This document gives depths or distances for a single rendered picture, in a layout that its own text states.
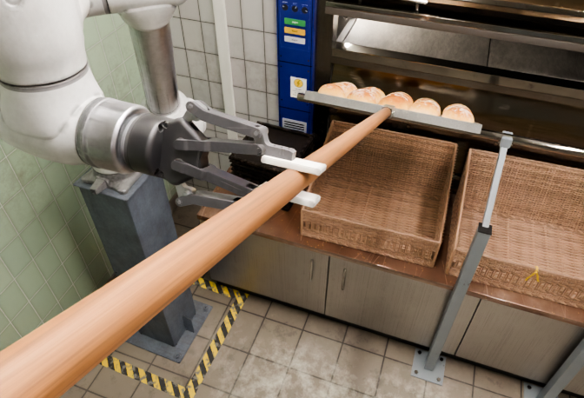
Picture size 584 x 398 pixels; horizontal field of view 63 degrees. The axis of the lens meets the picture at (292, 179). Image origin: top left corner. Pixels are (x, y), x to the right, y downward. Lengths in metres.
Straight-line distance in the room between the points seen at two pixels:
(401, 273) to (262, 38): 1.13
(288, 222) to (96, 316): 1.86
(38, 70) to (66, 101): 0.05
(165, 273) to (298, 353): 2.12
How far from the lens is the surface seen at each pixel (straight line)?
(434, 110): 1.61
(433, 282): 1.98
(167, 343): 2.47
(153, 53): 1.32
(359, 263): 1.99
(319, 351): 2.40
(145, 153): 0.59
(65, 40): 0.61
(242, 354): 2.40
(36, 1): 0.59
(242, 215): 0.39
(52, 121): 0.64
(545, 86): 2.04
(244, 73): 2.28
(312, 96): 1.57
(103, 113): 0.62
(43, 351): 0.23
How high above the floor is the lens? 2.12
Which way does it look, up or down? 43 degrees down
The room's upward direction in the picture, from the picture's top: straight up
